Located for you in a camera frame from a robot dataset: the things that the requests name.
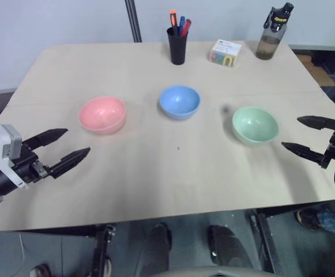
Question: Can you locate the black pen cup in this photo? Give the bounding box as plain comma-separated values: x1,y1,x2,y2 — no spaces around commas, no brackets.
167,27,189,66

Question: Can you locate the orange capped black marker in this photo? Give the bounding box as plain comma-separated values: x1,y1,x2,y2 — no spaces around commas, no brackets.
170,9,178,36

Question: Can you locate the pink plastic bowl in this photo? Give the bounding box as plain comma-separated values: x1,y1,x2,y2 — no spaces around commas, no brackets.
78,96,127,136

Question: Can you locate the black ribbed pole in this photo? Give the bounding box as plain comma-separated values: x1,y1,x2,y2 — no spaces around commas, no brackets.
125,0,143,43

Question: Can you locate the green plastic bowl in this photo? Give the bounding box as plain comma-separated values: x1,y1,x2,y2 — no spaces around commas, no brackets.
232,106,280,144

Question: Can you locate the white printed card box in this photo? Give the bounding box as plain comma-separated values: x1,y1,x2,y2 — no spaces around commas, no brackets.
208,39,241,69

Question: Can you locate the black table leg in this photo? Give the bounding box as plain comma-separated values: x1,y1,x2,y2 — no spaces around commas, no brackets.
249,208,278,274
91,224,116,277

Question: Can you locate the red white bystander shoe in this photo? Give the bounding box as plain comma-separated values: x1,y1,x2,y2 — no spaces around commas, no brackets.
29,263,52,277

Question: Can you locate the dark bystander shoe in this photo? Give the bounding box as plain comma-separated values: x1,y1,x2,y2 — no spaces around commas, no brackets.
296,208,327,231

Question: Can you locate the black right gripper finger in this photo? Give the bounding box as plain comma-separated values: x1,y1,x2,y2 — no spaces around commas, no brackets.
281,141,326,166
297,115,335,131

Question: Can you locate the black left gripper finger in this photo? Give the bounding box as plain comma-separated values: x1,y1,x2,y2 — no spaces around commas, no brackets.
22,128,69,151
50,147,92,180

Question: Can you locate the dark rounded robot foot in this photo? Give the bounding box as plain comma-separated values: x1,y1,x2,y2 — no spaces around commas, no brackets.
207,224,254,269
146,222,173,274

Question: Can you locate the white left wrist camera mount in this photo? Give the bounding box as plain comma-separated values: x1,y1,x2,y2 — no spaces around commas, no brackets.
0,122,29,190

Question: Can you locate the brown cardboard box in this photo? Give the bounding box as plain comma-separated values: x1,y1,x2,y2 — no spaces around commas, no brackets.
296,52,335,87

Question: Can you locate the red marker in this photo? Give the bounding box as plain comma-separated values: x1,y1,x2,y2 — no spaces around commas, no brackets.
180,18,192,38

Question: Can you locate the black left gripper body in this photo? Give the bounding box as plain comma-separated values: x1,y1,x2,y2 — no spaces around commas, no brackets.
10,142,55,184

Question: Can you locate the clear bottle with black lid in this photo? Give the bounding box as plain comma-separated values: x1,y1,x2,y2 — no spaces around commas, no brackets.
255,2,295,61

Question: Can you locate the blue plastic bowl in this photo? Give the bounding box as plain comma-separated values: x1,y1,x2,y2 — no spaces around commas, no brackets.
159,85,201,121

